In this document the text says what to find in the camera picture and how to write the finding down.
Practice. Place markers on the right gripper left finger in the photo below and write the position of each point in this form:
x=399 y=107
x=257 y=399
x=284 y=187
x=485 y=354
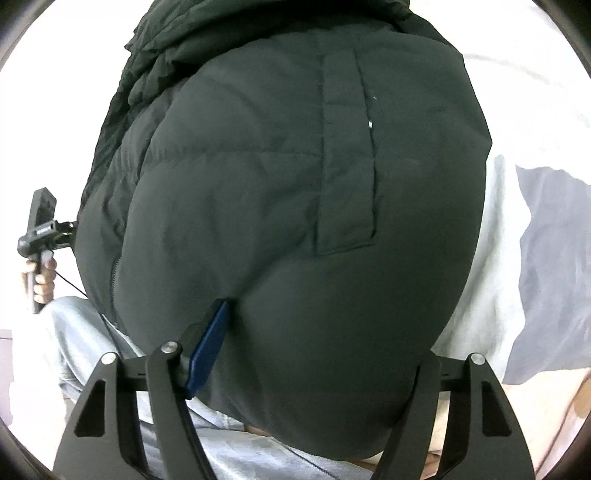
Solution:
x=102 y=439

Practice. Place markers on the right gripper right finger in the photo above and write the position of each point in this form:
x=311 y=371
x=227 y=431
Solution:
x=483 y=437

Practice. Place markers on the black puffer jacket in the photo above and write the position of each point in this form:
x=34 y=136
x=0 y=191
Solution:
x=321 y=164

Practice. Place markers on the left hand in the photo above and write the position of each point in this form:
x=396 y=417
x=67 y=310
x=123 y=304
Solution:
x=39 y=285

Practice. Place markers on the patchwork checkered bed quilt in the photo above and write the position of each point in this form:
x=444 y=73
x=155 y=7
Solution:
x=526 y=306

